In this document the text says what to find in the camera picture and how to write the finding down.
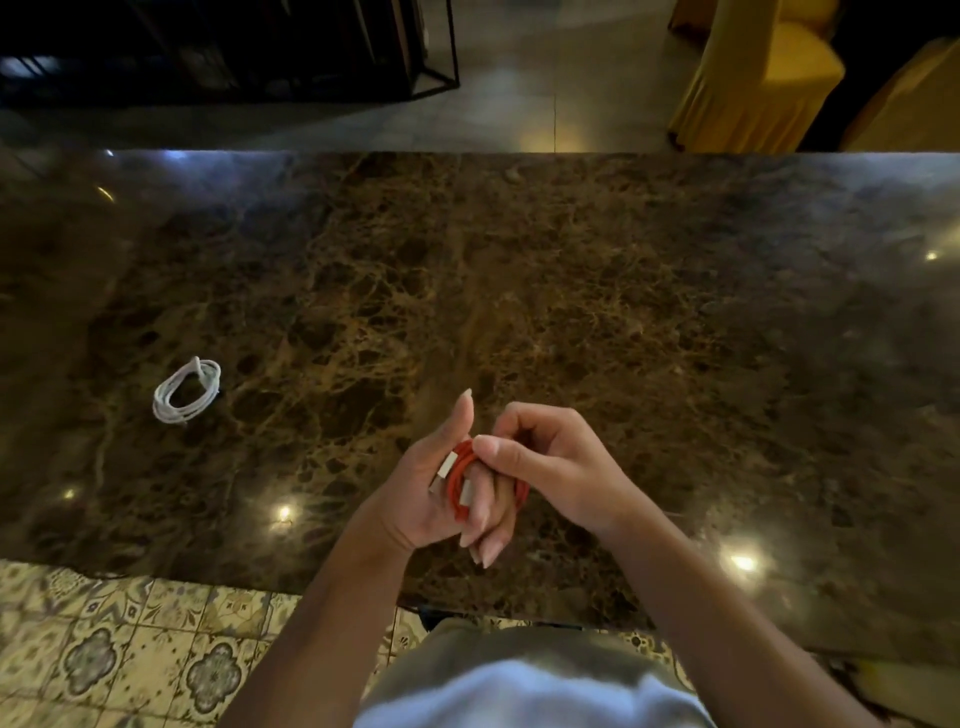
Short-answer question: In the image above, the person's left hand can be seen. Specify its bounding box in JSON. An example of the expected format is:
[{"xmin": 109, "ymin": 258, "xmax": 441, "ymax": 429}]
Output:
[{"xmin": 352, "ymin": 388, "xmax": 526, "ymax": 570}]

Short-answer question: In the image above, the person's right hand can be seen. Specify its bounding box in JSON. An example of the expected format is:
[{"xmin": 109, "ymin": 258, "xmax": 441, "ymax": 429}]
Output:
[{"xmin": 470, "ymin": 401, "xmax": 669, "ymax": 545}]

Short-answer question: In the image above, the red charging cable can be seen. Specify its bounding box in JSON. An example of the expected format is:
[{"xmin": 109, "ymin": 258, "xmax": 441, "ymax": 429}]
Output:
[{"xmin": 431, "ymin": 438, "xmax": 532, "ymax": 524}]

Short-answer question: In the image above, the white charging cable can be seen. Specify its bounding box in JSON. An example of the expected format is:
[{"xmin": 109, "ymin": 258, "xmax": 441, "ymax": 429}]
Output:
[{"xmin": 152, "ymin": 356, "xmax": 223, "ymax": 427}]

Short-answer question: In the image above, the person's right forearm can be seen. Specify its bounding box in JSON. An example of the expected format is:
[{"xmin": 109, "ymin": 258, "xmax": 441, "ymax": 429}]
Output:
[{"xmin": 607, "ymin": 513, "xmax": 886, "ymax": 728}]

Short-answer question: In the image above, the person's left forearm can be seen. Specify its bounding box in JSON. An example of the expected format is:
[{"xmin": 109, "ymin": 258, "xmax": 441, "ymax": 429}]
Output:
[{"xmin": 217, "ymin": 517, "xmax": 418, "ymax": 728}]

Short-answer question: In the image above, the person's white shirt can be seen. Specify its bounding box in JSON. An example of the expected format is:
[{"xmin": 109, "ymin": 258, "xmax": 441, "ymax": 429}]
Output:
[{"xmin": 356, "ymin": 659, "xmax": 718, "ymax": 728}]

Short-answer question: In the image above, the black and yellow device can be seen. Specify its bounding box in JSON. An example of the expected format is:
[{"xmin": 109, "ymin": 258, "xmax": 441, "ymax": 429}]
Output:
[{"xmin": 817, "ymin": 653, "xmax": 890, "ymax": 710}]

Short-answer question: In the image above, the yellow covered chair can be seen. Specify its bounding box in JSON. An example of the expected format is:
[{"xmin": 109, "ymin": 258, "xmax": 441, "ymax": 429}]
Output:
[
  {"xmin": 779, "ymin": 0, "xmax": 841, "ymax": 39},
  {"xmin": 839, "ymin": 37, "xmax": 960, "ymax": 154},
  {"xmin": 667, "ymin": 0, "xmax": 847, "ymax": 155},
  {"xmin": 667, "ymin": 0, "xmax": 718, "ymax": 35}
]

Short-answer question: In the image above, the black metal shelf rack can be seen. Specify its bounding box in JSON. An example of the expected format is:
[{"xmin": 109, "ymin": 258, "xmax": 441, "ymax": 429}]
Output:
[{"xmin": 0, "ymin": 0, "xmax": 461, "ymax": 106}]

